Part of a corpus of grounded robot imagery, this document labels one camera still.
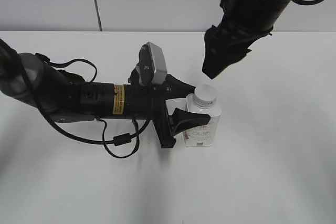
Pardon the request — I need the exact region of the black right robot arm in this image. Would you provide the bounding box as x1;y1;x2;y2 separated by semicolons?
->
202;0;291;79

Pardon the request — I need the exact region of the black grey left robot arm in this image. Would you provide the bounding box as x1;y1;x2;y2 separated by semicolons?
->
1;42;210;148

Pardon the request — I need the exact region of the white yili changqing bottle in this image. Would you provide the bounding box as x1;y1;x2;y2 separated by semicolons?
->
184;88;222;147

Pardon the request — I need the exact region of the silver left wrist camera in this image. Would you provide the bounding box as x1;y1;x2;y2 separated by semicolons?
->
135;41;167;87

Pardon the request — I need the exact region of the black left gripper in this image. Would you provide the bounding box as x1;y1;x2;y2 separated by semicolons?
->
125;73;211;148

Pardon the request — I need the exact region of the white screw cap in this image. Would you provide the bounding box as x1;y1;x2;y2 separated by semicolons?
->
193;84;218;108

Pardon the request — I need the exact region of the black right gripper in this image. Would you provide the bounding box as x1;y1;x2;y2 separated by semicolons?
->
202;0;275;79

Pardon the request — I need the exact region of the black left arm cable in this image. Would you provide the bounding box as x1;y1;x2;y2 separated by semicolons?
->
15;58;152;159

